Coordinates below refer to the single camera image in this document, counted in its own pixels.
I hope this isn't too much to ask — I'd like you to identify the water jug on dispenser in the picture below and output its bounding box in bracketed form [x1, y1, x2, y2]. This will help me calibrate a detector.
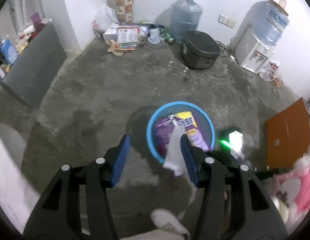
[253, 0, 290, 47]

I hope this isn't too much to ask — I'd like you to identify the dark grey cabinet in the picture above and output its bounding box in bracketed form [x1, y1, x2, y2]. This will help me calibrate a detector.
[0, 23, 67, 109]

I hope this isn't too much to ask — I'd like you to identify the black rice cooker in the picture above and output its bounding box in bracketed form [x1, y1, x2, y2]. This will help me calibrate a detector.
[180, 31, 221, 70]

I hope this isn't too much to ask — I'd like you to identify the blue detergent bottle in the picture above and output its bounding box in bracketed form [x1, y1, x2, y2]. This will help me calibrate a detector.
[0, 39, 18, 65]

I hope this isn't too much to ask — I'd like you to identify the purple snack bag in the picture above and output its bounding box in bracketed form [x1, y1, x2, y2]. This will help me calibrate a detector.
[153, 111, 210, 157]

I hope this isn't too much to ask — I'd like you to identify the tall patterned cardboard box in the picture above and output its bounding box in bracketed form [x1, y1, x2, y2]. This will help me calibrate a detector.
[115, 0, 133, 25]

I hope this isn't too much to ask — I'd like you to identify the white shoe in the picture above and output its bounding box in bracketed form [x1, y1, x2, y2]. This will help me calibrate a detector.
[150, 208, 190, 239]

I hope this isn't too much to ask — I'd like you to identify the large blue water jug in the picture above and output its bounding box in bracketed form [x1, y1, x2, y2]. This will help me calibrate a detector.
[169, 0, 203, 43]

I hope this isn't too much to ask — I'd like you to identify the grey curtain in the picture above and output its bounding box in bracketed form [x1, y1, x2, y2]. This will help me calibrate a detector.
[3, 0, 45, 34]

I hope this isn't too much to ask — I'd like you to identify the blue mesh trash basket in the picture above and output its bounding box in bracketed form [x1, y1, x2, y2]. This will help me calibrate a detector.
[146, 101, 215, 164]

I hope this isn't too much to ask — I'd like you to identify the white water dispenser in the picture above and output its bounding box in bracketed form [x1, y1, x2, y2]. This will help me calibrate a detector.
[235, 29, 275, 74]

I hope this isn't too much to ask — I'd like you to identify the wall power socket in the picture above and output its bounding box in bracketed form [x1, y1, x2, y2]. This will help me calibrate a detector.
[218, 14, 236, 28]

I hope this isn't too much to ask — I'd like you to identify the pink cloth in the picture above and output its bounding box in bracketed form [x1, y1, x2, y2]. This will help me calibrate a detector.
[272, 154, 310, 233]

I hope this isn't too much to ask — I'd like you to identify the white plastic bag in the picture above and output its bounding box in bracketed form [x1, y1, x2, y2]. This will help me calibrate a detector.
[92, 4, 120, 37]

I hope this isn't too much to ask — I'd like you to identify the floral tablecloth table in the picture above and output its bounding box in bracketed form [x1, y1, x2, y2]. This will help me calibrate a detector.
[0, 123, 40, 233]

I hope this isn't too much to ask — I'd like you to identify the orange cardboard box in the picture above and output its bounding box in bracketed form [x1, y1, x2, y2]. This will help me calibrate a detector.
[265, 98, 310, 169]

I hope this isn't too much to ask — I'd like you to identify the clear printed plastic bag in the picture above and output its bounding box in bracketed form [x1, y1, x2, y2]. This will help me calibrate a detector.
[163, 125, 187, 177]

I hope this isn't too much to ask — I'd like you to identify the pile of papers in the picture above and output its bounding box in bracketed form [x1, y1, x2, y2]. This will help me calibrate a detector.
[102, 19, 176, 57]

